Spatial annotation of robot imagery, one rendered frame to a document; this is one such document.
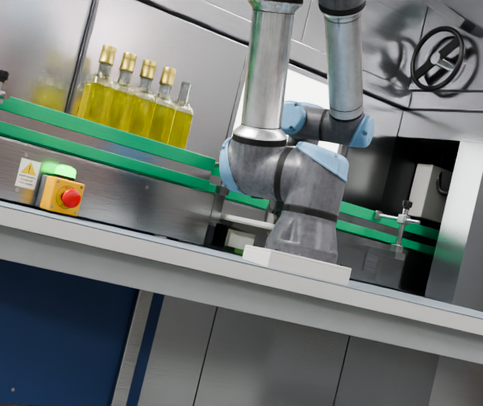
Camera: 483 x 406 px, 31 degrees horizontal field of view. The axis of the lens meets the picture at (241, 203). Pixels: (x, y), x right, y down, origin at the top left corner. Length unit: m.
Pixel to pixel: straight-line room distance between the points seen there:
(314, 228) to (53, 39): 0.86
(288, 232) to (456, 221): 1.02
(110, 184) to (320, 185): 0.49
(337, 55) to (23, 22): 0.79
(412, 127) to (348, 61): 1.08
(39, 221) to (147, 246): 0.20
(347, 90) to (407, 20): 1.11
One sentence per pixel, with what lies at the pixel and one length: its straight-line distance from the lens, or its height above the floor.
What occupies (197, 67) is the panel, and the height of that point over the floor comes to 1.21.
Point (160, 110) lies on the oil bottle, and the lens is 2.17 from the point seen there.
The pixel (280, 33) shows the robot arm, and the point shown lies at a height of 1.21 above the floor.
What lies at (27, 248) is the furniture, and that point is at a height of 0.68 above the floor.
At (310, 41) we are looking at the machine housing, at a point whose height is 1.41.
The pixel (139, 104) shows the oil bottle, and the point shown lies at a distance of 2.14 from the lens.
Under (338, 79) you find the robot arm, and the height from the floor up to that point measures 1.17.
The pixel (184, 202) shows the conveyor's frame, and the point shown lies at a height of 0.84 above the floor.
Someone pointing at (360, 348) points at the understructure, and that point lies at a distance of 2.88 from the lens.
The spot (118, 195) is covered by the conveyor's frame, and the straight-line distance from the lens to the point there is 1.98.
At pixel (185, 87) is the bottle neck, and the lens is 2.23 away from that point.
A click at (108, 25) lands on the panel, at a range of 2.27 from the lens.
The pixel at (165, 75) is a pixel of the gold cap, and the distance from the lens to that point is 2.20.
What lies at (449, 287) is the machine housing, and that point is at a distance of 2.67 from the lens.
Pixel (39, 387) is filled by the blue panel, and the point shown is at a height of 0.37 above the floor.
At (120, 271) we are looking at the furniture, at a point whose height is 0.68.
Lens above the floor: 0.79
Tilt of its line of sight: 2 degrees up
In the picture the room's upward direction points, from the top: 14 degrees clockwise
